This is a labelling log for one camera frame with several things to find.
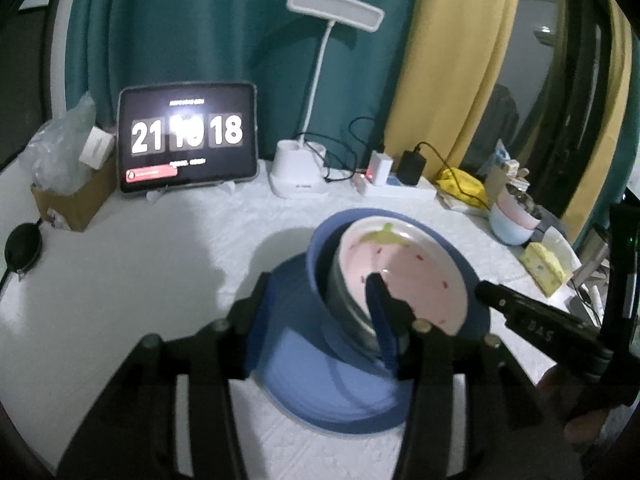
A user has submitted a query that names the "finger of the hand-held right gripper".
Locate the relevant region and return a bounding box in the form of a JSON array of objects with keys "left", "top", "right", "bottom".
[{"left": 474, "top": 280, "right": 615, "bottom": 382}]

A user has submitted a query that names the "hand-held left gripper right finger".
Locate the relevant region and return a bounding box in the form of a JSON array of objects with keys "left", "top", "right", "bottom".
[{"left": 365, "top": 272, "right": 583, "bottom": 480}]

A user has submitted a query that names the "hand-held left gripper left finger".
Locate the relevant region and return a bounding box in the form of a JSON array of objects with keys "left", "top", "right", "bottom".
[{"left": 57, "top": 272, "right": 273, "bottom": 480}]

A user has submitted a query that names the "cream bowl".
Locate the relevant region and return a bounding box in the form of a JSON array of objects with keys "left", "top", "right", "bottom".
[{"left": 320, "top": 240, "right": 381, "bottom": 356}]

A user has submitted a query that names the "pink strawberry bowl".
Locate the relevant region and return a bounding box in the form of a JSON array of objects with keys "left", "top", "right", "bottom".
[{"left": 327, "top": 216, "right": 469, "bottom": 338}]

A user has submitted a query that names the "light blue plate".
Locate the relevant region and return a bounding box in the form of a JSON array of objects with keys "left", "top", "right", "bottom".
[{"left": 250, "top": 252, "right": 491, "bottom": 436}]

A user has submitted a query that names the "person's right hand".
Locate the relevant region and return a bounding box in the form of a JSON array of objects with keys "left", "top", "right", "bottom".
[{"left": 537, "top": 364, "right": 638, "bottom": 445}]

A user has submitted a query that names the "white tube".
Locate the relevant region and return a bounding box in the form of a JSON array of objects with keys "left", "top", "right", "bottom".
[{"left": 587, "top": 285, "right": 608, "bottom": 321}]

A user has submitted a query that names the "yellow tissue pack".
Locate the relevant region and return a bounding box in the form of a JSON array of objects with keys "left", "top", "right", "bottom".
[{"left": 519, "top": 225, "right": 583, "bottom": 297}]

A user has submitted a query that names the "grey cloth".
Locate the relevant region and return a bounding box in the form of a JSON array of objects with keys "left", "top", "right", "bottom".
[{"left": 530, "top": 210, "right": 566, "bottom": 246}]

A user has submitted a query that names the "pale blue steel-lined bowl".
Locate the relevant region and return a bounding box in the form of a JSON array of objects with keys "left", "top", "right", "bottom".
[{"left": 489, "top": 207, "right": 541, "bottom": 247}]

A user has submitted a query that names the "pink steel-lined bowl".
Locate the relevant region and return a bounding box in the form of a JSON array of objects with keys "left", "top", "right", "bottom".
[{"left": 492, "top": 187, "right": 543, "bottom": 233}]

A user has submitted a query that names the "white power strip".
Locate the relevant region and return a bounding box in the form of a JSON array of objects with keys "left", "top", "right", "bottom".
[{"left": 350, "top": 172, "right": 436, "bottom": 200}]

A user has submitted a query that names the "yellow packet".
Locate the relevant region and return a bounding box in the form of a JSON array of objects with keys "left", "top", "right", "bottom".
[{"left": 434, "top": 167, "right": 488, "bottom": 211}]

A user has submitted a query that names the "white desk lamp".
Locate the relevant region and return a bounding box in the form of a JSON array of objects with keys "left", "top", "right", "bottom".
[{"left": 267, "top": 0, "right": 386, "bottom": 198}]

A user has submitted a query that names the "blue and white bag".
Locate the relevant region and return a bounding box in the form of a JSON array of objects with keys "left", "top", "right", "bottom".
[{"left": 492, "top": 140, "right": 521, "bottom": 176}]

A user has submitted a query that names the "white charger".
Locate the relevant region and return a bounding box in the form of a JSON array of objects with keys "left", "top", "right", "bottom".
[{"left": 369, "top": 150, "right": 393, "bottom": 186}]

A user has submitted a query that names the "black charger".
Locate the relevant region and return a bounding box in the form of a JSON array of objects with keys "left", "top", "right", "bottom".
[{"left": 397, "top": 151, "right": 427, "bottom": 186}]

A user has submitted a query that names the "small white box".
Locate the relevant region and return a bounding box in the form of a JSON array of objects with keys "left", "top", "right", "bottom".
[{"left": 79, "top": 127, "right": 113, "bottom": 168}]

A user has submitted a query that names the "tablet with clock display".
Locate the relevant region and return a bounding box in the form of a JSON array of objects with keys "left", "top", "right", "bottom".
[{"left": 117, "top": 81, "right": 260, "bottom": 195}]

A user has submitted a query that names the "black round device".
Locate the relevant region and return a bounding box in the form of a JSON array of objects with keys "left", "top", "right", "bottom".
[{"left": 0, "top": 222, "right": 43, "bottom": 291}]

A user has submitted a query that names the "cardboard box with plastic bag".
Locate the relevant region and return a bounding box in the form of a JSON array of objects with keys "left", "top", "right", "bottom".
[{"left": 24, "top": 92, "right": 101, "bottom": 196}]

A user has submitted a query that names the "yellow curtain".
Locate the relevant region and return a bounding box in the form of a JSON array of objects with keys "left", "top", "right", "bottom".
[{"left": 387, "top": 0, "right": 523, "bottom": 181}]

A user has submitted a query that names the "teal curtain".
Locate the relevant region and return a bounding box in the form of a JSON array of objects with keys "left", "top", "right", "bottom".
[{"left": 65, "top": 0, "right": 421, "bottom": 181}]

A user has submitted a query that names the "black charging cable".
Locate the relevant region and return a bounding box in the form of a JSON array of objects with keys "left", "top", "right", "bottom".
[
  {"left": 412, "top": 141, "right": 488, "bottom": 211},
  {"left": 348, "top": 116, "right": 388, "bottom": 155},
  {"left": 300, "top": 132, "right": 353, "bottom": 183}
]

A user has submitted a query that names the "black window frame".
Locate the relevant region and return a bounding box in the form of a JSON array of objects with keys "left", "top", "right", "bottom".
[{"left": 520, "top": 0, "right": 616, "bottom": 221}]

